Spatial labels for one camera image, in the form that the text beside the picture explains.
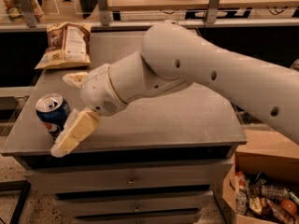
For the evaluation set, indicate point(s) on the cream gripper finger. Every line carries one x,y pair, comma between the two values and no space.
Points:
75,79
78,126

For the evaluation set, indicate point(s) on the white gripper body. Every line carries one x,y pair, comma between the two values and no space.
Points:
99,90

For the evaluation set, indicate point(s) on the snack items in box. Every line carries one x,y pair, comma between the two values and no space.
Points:
257,196

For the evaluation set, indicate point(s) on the cardboard box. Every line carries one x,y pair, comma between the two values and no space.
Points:
267,152

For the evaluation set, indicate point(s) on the metal railing frame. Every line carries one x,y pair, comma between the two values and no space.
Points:
18,15

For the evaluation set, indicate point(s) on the brown chip bag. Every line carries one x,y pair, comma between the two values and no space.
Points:
68,46

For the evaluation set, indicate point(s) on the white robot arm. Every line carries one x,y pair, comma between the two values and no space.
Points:
170,59

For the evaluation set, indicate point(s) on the blue pepsi can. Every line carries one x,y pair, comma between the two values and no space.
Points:
53,110

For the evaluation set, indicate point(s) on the grey drawer cabinet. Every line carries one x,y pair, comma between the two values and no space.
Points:
159,161

